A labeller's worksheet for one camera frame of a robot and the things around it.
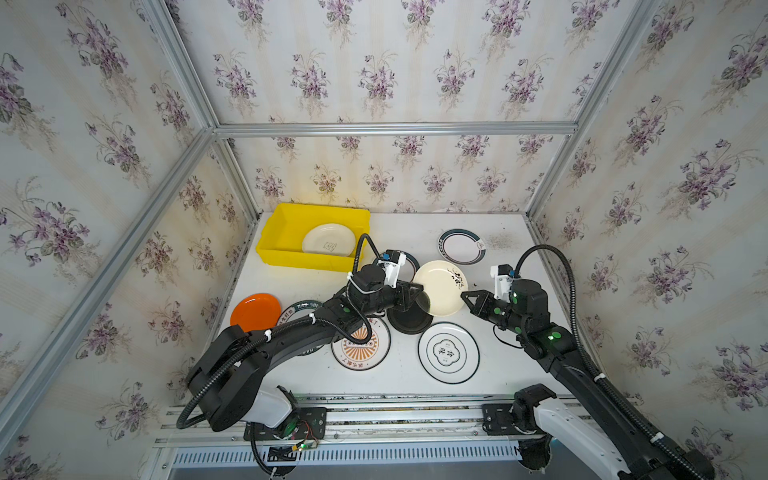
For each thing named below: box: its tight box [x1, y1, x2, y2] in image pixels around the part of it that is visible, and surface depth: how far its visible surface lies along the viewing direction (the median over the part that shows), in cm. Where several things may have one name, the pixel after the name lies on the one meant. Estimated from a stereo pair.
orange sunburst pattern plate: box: [331, 317, 391, 372], surface depth 86 cm
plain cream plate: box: [302, 223, 357, 257], surface depth 113 cm
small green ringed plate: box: [437, 228, 487, 266], surface depth 113 cm
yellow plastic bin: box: [256, 202, 371, 272], surface depth 115 cm
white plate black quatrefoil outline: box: [418, 322, 480, 385], surface depth 86 cm
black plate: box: [386, 303, 434, 334], surface depth 92 cm
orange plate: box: [230, 293, 282, 333], surface depth 95 cm
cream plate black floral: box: [413, 260, 469, 318], surface depth 80 cm
